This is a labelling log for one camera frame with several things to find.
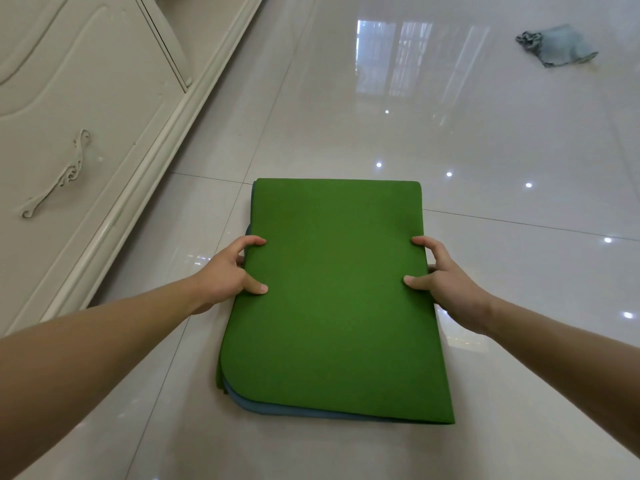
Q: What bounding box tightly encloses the person's left hand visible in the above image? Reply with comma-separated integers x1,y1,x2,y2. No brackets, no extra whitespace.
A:
192,236,269,316

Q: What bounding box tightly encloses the person's right hand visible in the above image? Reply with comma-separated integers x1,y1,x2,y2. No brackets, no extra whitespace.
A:
403,236,494,336

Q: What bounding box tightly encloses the green mat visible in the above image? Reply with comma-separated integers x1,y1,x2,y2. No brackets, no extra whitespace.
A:
216,178,456,426

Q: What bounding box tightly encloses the person's left forearm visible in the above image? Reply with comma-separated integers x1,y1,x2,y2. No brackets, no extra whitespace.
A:
0,273,216,466

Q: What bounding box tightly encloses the person's right forearm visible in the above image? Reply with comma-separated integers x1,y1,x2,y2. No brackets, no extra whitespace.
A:
477,294,640,480

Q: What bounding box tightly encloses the crumpled grey-blue cloth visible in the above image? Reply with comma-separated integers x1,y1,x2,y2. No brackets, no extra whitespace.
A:
516,24,600,69

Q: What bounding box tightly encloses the cream carved wooden cabinet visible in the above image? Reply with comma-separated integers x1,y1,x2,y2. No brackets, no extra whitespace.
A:
0,0,269,340

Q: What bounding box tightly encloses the ornate cream cabinet handle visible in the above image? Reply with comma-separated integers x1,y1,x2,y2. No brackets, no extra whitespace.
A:
21,129,92,219

